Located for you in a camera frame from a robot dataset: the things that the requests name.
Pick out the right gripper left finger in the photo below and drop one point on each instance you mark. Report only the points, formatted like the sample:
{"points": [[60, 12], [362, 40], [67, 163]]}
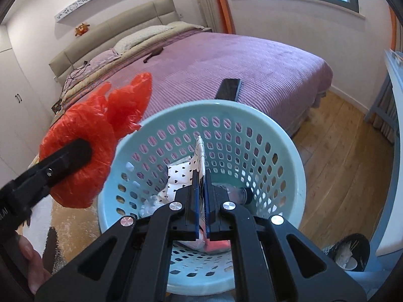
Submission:
{"points": [[131, 260]]}

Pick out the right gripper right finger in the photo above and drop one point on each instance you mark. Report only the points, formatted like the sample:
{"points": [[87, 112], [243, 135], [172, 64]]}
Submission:
{"points": [[272, 260]]}

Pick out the dotted paper wrapper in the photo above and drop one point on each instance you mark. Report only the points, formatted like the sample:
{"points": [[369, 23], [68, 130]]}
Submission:
{"points": [[180, 175]]}

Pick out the red plastic bag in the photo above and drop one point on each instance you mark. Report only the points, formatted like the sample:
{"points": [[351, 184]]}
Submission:
{"points": [[104, 118]]}

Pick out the pink packet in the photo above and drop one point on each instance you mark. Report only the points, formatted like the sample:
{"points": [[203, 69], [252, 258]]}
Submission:
{"points": [[209, 247]]}

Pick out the clear plastic bottle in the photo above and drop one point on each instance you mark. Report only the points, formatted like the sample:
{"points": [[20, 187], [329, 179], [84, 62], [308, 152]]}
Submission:
{"points": [[240, 195]]}

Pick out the black trash bin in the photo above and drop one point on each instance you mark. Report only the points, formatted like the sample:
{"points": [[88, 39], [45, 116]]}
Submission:
{"points": [[351, 253]]}

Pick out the person's left hand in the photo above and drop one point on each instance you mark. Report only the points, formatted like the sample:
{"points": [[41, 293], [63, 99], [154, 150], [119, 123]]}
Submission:
{"points": [[37, 275]]}

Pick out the panda pattern round rug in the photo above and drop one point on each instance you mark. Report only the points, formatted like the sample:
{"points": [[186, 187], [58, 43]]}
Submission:
{"points": [[59, 234]]}

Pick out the white built-in wardrobe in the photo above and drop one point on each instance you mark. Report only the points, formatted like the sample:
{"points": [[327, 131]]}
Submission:
{"points": [[24, 121]]}

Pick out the light green laundry basket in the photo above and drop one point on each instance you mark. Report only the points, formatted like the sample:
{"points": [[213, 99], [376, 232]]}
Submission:
{"points": [[243, 148]]}

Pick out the pink pillow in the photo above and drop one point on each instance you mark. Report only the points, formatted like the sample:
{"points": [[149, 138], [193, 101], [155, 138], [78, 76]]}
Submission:
{"points": [[88, 68]]}

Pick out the black remote on bed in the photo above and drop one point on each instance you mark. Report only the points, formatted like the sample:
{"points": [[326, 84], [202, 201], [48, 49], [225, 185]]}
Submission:
{"points": [[229, 90]]}

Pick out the orange plush toy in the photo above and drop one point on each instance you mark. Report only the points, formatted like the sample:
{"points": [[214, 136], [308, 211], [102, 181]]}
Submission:
{"points": [[81, 29]]}

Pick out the white patterned pillow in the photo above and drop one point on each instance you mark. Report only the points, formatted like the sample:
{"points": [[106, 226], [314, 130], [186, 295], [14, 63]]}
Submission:
{"points": [[137, 37]]}

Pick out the dark object on bed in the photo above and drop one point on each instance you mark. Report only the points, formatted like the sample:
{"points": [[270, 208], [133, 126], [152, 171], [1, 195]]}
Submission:
{"points": [[154, 53]]}

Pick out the bed with purple cover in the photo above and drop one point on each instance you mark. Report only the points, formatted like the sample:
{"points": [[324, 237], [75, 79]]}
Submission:
{"points": [[279, 80]]}

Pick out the beige padded headboard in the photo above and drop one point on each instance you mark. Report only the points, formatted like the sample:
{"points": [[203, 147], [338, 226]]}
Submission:
{"points": [[105, 35]]}

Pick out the beige orange right curtain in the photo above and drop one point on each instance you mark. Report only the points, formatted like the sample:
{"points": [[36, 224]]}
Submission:
{"points": [[396, 32]]}

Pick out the beige orange curtain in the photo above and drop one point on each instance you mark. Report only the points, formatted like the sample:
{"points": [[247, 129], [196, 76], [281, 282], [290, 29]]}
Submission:
{"points": [[217, 15], [396, 32]]}

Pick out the beige orange left curtain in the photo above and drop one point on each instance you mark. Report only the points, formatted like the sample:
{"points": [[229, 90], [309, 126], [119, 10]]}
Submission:
{"points": [[217, 15]]}

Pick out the picture frame on nightstand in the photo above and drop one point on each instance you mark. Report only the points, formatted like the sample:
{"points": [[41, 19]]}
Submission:
{"points": [[56, 107]]}

